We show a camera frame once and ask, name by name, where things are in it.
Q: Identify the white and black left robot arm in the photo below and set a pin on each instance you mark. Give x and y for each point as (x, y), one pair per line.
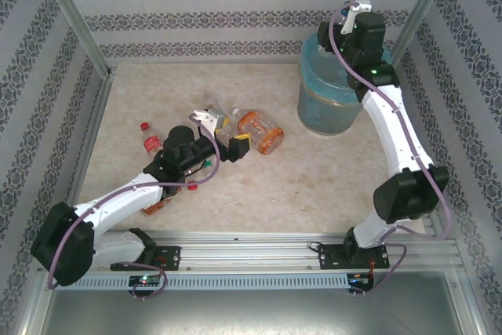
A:
(117, 201)

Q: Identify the small circuit board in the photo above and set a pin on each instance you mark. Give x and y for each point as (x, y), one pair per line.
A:
(145, 281)
(359, 280)

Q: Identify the square bottle with orange label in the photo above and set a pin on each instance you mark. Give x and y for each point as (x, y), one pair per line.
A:
(259, 131)

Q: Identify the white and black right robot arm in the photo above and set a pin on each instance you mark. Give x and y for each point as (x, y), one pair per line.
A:
(392, 127)

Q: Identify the small green cap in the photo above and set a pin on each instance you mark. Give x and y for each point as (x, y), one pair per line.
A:
(208, 163)

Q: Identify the clear bottle with red label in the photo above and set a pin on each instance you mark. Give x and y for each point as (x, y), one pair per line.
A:
(151, 143)

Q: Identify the crushed clear bottle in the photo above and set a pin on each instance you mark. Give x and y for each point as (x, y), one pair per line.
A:
(224, 133)

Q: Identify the grey metal sheet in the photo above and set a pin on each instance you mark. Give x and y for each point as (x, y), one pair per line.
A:
(251, 311)

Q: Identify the aluminium side rail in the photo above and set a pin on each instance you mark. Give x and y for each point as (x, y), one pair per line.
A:
(437, 229)
(92, 135)

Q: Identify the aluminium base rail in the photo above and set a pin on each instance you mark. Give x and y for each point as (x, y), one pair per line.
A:
(251, 252)

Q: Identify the mesh bin with blue bag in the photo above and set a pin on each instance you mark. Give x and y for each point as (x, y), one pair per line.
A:
(325, 111)

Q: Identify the crushed brown bottle red cap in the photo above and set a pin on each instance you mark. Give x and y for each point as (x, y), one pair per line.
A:
(157, 207)

